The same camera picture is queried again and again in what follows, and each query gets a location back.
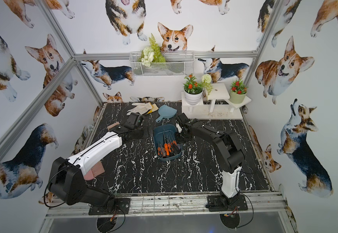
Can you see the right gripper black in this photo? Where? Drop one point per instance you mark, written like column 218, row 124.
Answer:
column 177, row 137

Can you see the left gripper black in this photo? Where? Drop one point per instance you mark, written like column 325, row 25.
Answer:
column 137, row 124

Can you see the teal storage box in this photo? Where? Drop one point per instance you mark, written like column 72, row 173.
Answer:
column 175, row 147

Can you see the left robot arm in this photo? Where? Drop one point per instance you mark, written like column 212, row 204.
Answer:
column 68, row 176

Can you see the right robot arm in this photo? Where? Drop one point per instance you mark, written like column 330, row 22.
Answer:
column 228, row 151

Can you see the orange screwdriver in box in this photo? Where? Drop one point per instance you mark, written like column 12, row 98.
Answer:
column 166, row 146

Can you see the brown slotted scoop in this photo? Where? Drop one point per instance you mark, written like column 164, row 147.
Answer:
column 112, row 126

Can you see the blue plastic dustpan scoop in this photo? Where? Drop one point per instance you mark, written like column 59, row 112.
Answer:
column 165, row 112

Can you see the white work glove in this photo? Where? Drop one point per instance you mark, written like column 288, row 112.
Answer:
column 140, row 108

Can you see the yellow cloth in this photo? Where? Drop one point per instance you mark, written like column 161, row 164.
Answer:
column 153, row 108

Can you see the white potted red flowers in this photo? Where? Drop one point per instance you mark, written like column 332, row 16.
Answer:
column 194, row 89

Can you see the white stepped stand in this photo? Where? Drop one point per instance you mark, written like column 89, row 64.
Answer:
column 213, row 105

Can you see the green potted red flowers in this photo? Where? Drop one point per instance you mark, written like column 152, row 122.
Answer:
column 238, row 92

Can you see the green white artificial plant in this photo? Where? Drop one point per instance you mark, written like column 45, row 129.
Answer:
column 151, row 54

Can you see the white wire wall basket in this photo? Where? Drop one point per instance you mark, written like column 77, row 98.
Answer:
column 173, row 64

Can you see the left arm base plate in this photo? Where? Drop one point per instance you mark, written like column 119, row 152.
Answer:
column 116, row 206

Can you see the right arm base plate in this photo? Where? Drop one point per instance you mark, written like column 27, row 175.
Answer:
column 222, row 203

